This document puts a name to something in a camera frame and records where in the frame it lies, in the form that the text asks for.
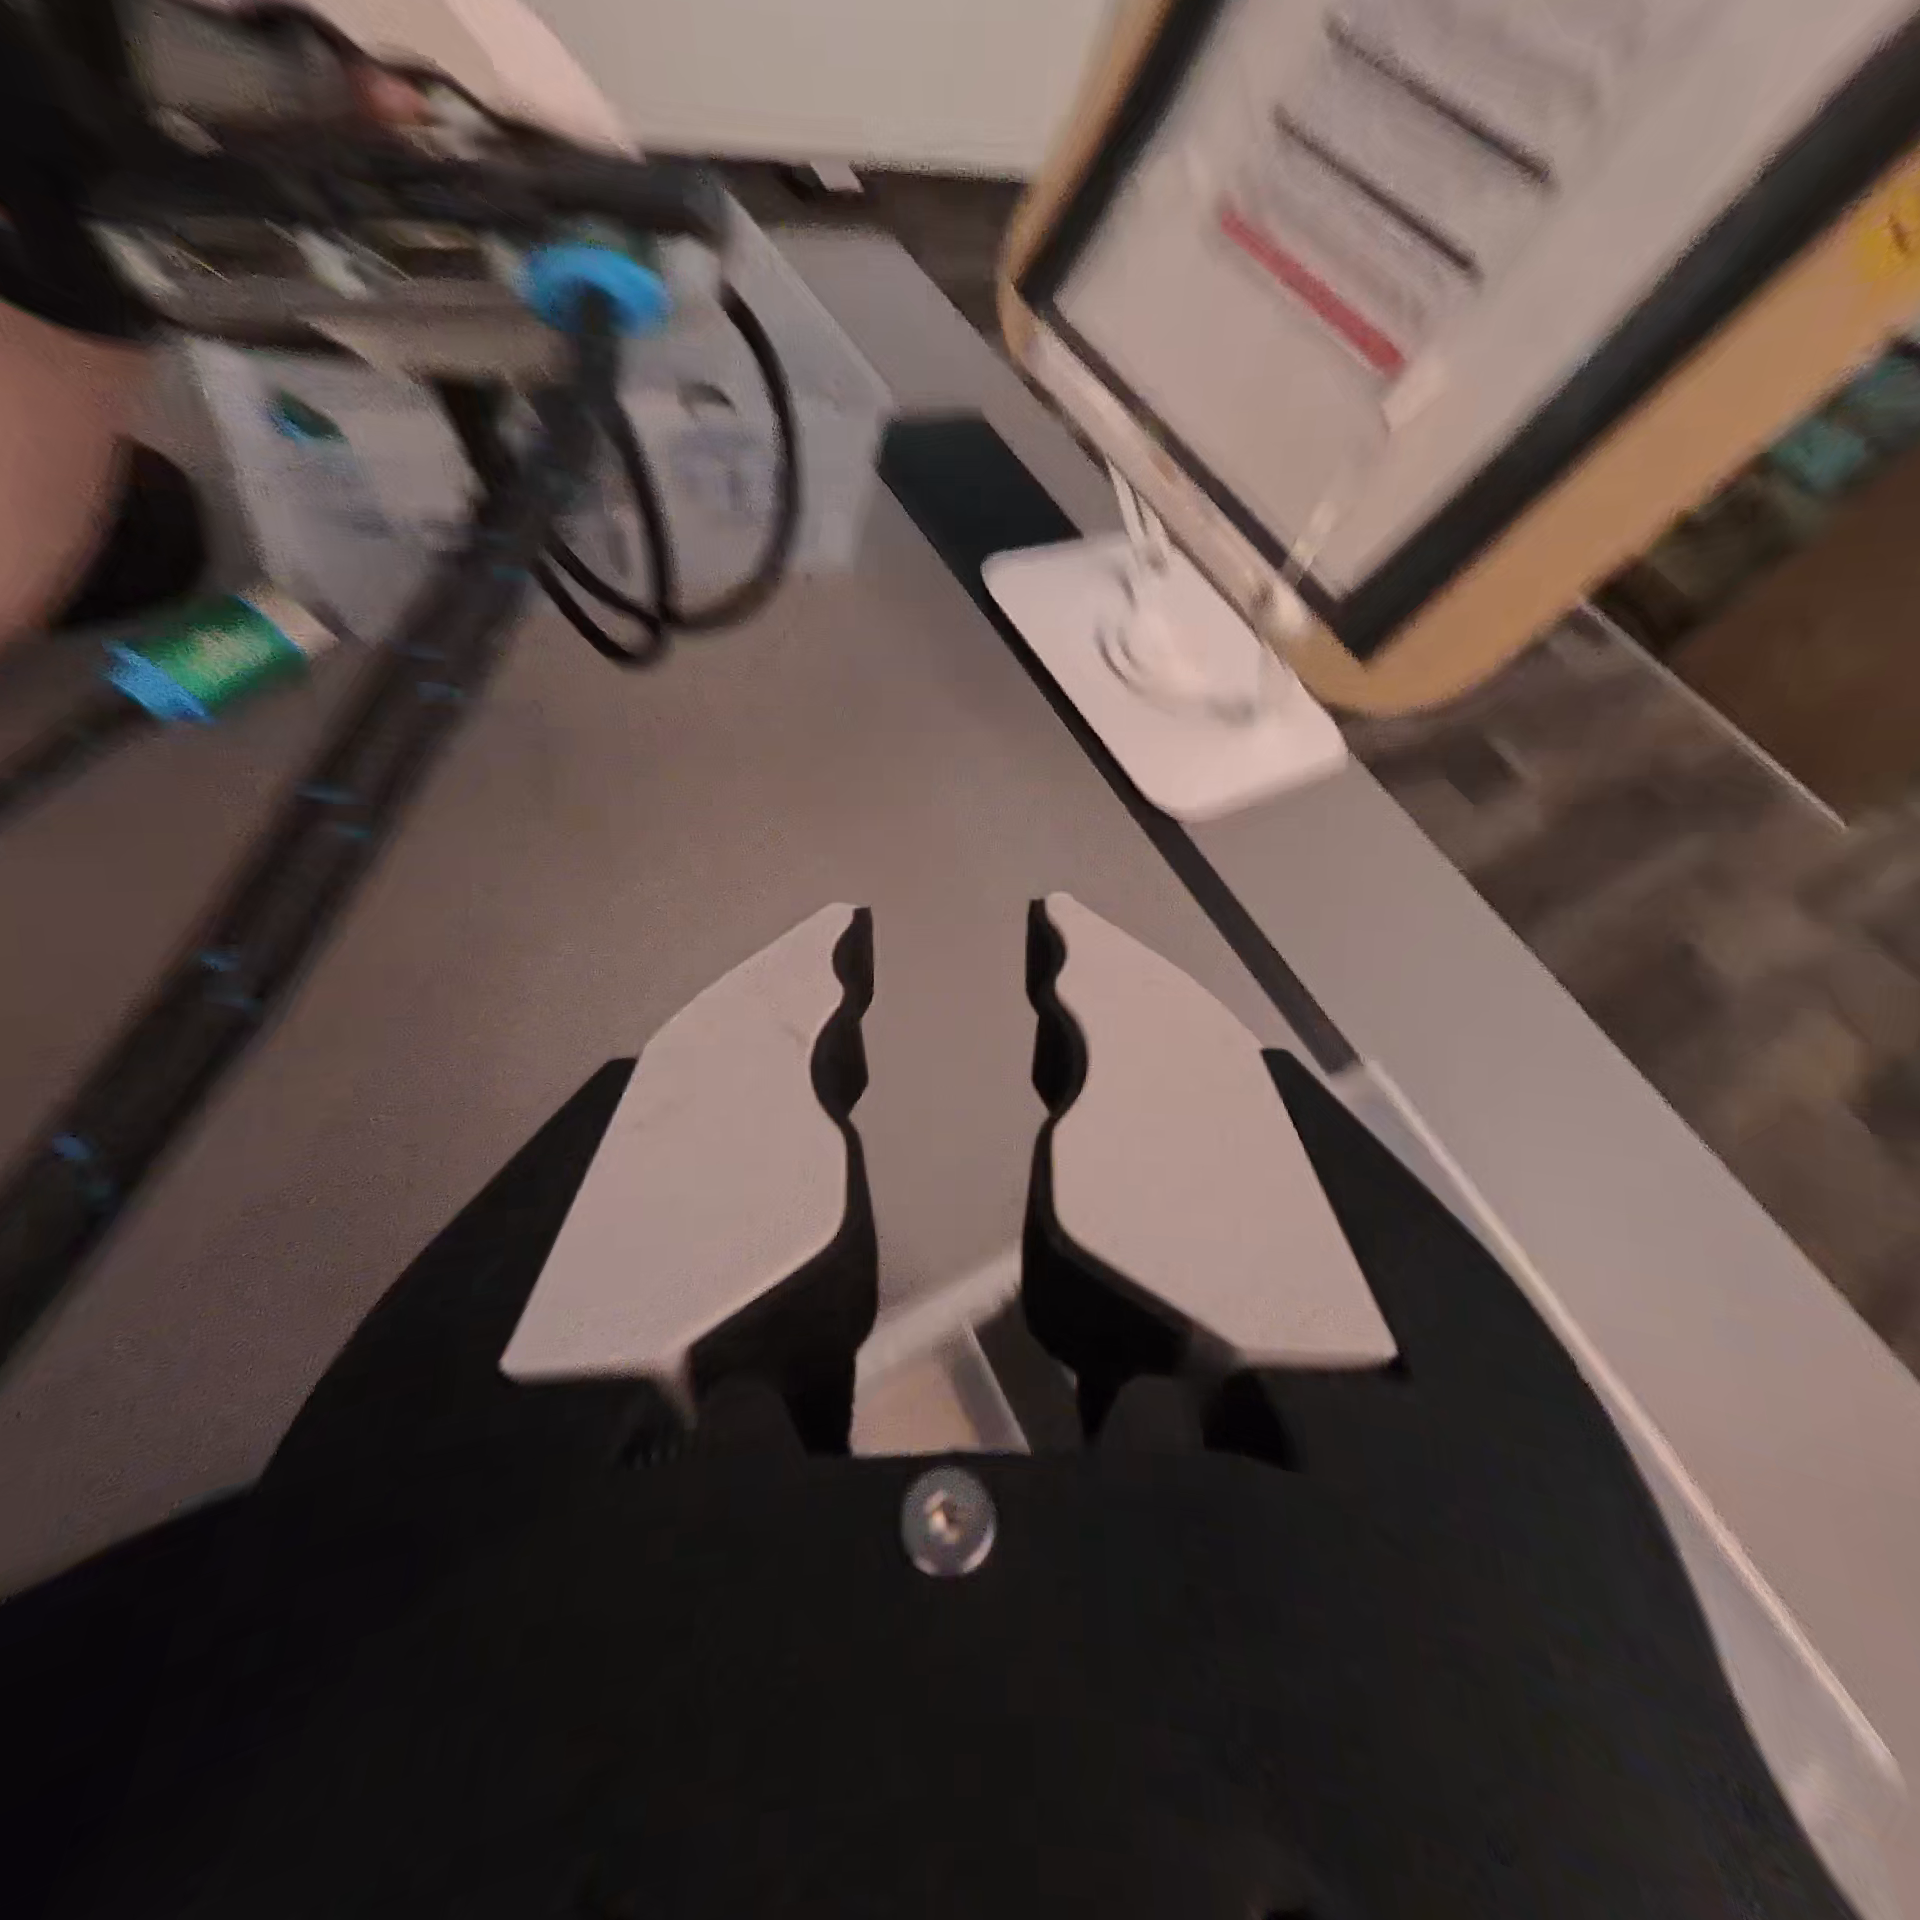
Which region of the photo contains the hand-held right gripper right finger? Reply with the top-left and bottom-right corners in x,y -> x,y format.
1022,894 -> 1406,1451

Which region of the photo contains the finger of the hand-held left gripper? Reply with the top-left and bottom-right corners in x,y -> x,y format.
86,0 -> 726,251

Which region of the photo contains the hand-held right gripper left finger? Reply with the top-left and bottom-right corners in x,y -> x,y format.
498,902 -> 884,1451

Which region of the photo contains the clear plastic bin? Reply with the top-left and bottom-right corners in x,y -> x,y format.
164,197 -> 896,630

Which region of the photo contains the person's left hand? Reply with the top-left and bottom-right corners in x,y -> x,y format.
0,292 -> 138,643

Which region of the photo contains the black rectangular box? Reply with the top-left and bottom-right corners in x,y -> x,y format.
876,417 -> 1086,589

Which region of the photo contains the sign stand with white base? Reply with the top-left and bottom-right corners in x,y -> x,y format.
980,0 -> 1920,823

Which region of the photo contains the instruction sheet in plastic sleeve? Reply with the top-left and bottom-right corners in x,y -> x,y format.
1051,0 -> 1669,446

